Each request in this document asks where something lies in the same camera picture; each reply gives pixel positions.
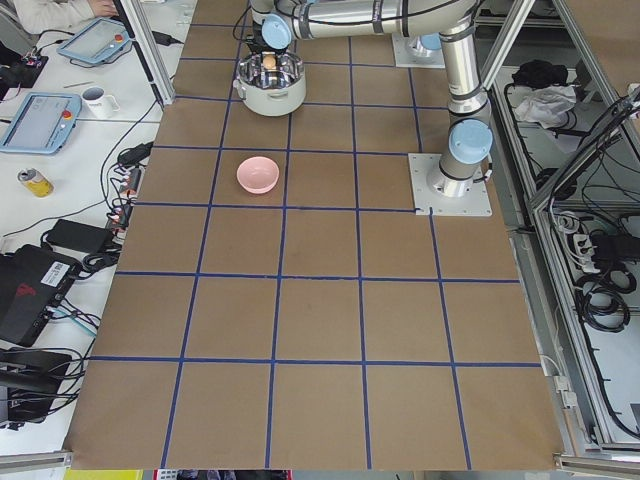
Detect pale green cooking pot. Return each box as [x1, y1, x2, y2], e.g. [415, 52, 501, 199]
[233, 52, 306, 117]

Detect brown egg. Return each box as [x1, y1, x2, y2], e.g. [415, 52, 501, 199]
[262, 55, 277, 70]

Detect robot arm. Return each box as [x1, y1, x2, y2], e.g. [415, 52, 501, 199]
[249, 0, 493, 198]

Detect pink bowl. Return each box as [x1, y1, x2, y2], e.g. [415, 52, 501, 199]
[236, 156, 280, 194]

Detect black power adapter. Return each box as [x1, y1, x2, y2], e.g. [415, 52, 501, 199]
[45, 219, 114, 253]

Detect white mug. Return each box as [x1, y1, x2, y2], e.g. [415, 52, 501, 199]
[81, 86, 121, 120]

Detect crumpled white cloth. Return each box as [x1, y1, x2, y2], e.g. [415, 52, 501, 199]
[514, 86, 577, 129]

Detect black cloth bundle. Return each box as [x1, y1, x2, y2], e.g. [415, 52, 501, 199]
[512, 59, 568, 89]

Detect black computer box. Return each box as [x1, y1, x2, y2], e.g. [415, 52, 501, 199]
[1, 244, 81, 347]

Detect yellow drink can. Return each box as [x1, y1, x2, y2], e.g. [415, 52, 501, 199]
[17, 168, 54, 198]

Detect far teach pendant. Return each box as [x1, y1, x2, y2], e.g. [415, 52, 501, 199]
[57, 18, 131, 65]

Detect teach pendant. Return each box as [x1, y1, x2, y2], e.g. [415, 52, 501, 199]
[57, 18, 131, 65]
[1, 92, 82, 155]

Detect near teach pendant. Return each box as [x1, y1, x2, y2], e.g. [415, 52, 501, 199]
[1, 92, 82, 155]

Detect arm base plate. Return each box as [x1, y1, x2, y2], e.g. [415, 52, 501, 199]
[408, 153, 492, 217]
[392, 33, 445, 69]

